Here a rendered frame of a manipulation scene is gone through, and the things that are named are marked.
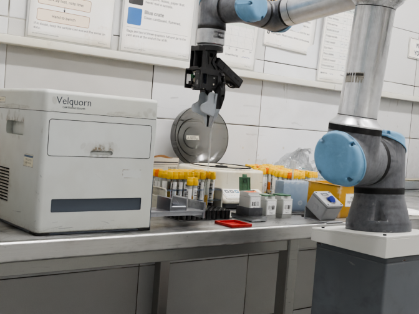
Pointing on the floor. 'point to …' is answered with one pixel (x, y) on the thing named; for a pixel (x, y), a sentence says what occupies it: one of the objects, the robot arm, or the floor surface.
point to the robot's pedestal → (364, 283)
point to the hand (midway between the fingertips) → (211, 122)
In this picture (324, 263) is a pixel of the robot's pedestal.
